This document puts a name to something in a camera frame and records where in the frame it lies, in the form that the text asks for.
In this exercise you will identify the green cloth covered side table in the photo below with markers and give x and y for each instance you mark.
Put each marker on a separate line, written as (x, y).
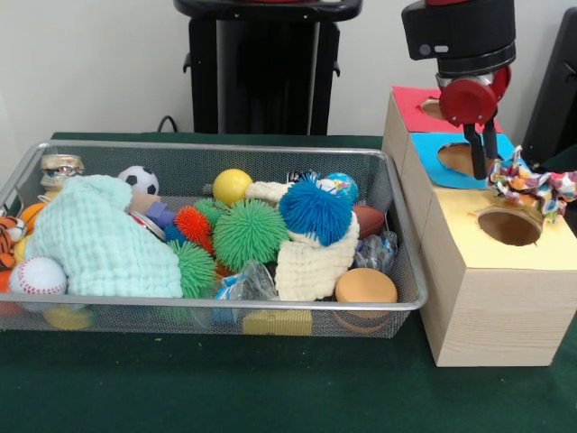
(563, 164)

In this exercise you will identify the small globe ball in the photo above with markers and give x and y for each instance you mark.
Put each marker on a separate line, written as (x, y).
(345, 185)

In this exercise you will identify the mint knitted cloth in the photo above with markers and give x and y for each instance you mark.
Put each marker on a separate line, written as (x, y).
(103, 252)

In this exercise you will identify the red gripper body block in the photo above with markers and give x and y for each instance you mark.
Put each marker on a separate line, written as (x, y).
(469, 101)

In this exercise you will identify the yellow ball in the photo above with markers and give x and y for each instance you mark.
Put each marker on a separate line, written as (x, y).
(232, 187)

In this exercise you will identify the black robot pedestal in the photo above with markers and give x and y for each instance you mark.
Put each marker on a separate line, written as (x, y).
(252, 67)

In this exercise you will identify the white baseball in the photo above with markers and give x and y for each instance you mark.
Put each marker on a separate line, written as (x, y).
(38, 276)

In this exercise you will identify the orange round sponge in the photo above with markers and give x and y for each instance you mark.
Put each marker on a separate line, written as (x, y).
(366, 286)

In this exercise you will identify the brown toy football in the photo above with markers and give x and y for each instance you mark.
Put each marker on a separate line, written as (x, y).
(372, 221)

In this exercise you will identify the cream knitted cloth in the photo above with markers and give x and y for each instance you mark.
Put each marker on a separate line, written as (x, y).
(315, 275)

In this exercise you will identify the tiger plush toy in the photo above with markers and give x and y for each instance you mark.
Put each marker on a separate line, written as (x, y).
(11, 234)

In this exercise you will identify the dark green tablecloth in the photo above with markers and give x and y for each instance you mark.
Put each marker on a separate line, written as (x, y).
(270, 383)

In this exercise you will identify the wooden box with three holes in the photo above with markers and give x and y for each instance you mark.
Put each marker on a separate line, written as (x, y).
(496, 315)

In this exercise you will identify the blue fuzzy ball with eyes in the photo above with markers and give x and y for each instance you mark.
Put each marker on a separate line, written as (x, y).
(315, 207)

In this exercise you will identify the small soccer ball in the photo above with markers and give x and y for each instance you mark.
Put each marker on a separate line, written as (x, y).
(140, 178)

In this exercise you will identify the black flat panel stand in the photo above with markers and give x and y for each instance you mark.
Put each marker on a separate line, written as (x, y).
(559, 90)

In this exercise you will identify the green spiky rubber ball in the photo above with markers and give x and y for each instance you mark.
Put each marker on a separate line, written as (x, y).
(194, 270)
(250, 230)

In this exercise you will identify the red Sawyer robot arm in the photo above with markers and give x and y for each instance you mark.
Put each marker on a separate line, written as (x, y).
(460, 36)

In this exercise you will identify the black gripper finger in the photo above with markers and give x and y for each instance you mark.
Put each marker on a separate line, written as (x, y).
(490, 140)
(477, 153)

